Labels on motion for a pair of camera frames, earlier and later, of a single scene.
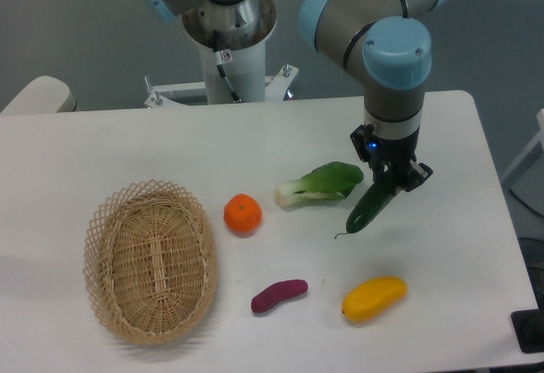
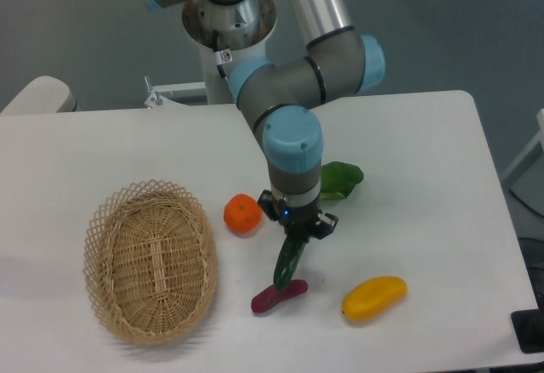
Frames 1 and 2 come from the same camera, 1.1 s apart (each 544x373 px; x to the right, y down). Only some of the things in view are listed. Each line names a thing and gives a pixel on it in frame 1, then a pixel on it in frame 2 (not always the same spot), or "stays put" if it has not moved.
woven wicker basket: [151, 263] stays put
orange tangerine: [242, 212] stays put
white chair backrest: [44, 94] stays put
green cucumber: [368, 207] -> [289, 256]
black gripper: [371, 147] -> [297, 219]
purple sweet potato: [277, 292] stays put
